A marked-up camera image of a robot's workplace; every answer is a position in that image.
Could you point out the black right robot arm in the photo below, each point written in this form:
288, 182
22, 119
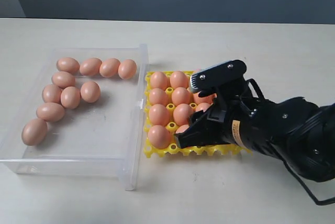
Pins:
295, 131

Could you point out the brown egg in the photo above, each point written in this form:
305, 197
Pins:
180, 96
34, 132
127, 69
50, 112
159, 80
90, 92
51, 94
182, 114
109, 67
178, 79
159, 115
158, 96
159, 137
90, 67
202, 107
63, 79
70, 97
207, 99
196, 71
69, 65
181, 129

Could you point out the clear plastic bin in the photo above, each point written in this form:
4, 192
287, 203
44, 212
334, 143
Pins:
97, 139

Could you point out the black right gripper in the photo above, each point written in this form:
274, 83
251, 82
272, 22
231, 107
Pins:
229, 120

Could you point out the yellow plastic egg tray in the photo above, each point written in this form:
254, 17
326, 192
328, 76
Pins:
149, 149

